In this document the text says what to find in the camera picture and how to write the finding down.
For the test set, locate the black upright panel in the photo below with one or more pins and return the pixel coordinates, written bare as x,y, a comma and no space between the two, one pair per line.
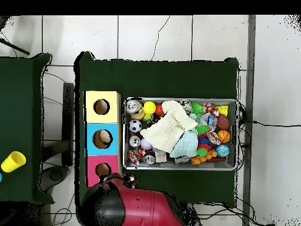
68,122

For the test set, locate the orange mini basketball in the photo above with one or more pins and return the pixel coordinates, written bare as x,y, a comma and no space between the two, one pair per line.
223,136

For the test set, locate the yellow plastic cup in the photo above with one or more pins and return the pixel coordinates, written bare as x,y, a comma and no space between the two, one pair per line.
14,161

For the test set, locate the wooden box with three holes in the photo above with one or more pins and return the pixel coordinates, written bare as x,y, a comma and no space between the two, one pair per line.
110,146

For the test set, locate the silver drink can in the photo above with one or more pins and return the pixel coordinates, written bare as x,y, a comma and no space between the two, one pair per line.
135,142

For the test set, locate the printed drink can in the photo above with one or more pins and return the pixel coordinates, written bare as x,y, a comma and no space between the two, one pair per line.
133,106

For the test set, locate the cream knitted cloth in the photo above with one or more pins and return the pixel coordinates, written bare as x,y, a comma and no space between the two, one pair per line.
167,131

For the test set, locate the shallow mesh bin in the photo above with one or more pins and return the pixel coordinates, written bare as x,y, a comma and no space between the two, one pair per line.
211,165

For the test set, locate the black and white soccer ball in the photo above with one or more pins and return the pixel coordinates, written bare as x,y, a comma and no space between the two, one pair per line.
135,126

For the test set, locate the dark green tablecloth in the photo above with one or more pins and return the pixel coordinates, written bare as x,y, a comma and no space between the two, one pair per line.
18,106
160,80

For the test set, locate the yellow tennis ball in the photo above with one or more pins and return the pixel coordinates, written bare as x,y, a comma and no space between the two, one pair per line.
149,107

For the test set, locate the grey stand base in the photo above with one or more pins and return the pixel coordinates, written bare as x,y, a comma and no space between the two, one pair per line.
54,176

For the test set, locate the brown mini football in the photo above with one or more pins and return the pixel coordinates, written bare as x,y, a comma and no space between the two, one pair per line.
223,122

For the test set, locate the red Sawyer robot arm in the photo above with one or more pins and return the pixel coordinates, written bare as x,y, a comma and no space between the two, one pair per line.
145,207

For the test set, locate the blue green globe ball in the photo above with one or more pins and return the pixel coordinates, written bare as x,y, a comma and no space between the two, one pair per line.
222,150

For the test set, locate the dark thin rod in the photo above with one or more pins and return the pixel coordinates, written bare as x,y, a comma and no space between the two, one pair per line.
16,47

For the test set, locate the light blue knitted cloth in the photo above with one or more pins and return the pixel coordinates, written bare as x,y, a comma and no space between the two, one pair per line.
187,146

